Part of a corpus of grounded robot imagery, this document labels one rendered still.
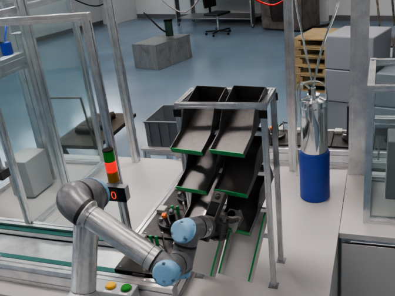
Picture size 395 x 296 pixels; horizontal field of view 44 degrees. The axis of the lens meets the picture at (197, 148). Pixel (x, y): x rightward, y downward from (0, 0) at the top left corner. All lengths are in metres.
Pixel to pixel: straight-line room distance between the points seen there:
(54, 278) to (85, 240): 0.61
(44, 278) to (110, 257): 0.29
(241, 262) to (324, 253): 0.48
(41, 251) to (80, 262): 0.79
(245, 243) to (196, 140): 0.47
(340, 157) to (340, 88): 1.49
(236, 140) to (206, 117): 0.18
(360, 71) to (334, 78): 1.71
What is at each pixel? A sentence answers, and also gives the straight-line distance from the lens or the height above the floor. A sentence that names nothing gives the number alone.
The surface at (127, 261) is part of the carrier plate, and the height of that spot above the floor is 0.97.
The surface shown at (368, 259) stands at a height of 0.72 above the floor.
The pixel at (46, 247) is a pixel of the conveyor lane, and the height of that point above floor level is 0.92.
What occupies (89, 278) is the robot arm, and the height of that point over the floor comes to 1.20.
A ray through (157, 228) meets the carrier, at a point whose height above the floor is 0.97.
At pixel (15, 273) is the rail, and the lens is 2.41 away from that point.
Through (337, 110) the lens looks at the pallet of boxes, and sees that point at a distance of 4.51.
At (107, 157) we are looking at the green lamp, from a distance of 2.13.
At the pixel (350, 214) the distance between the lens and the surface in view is 2.58.
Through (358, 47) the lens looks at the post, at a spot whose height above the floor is 1.60.
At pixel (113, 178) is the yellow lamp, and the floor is 1.28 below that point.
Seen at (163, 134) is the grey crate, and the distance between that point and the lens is 4.06.
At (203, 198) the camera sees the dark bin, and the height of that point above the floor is 1.25.
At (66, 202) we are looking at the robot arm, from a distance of 1.56.
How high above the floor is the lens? 2.23
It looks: 24 degrees down
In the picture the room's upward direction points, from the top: 7 degrees counter-clockwise
